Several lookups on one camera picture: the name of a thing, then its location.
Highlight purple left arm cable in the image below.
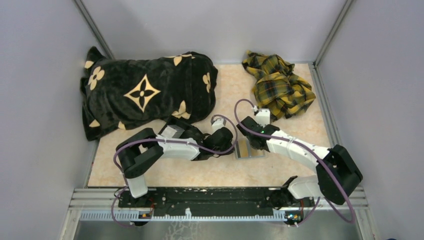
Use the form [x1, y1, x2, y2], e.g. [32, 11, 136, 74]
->
[110, 114, 239, 229]

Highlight white card stack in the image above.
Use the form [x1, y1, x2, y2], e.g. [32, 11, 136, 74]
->
[159, 125, 185, 139]

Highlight yellow plaid cloth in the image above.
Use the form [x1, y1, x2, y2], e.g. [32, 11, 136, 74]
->
[242, 51, 316, 122]

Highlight white cable duct strip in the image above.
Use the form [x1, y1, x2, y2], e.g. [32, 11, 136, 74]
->
[79, 210, 287, 222]

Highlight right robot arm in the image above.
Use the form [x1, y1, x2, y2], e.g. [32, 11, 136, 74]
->
[237, 116, 363, 206]

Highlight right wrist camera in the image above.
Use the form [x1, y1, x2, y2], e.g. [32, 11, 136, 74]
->
[254, 108, 271, 127]

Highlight black floral plush blanket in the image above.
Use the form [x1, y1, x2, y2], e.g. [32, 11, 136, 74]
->
[80, 47, 219, 141]

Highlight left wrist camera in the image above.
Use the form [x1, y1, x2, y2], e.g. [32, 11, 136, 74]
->
[211, 117, 227, 133]

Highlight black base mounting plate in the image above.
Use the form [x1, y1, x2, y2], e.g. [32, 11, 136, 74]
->
[118, 187, 315, 217]

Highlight aluminium front rail frame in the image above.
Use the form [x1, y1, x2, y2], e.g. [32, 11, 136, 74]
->
[68, 187, 369, 211]

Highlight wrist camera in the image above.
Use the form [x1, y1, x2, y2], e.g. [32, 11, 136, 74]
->
[211, 117, 227, 133]
[254, 108, 271, 127]

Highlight black rectangular box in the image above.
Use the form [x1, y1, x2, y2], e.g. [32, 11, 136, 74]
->
[158, 116, 207, 145]

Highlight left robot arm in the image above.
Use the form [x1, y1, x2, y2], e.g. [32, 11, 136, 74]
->
[113, 125, 234, 207]

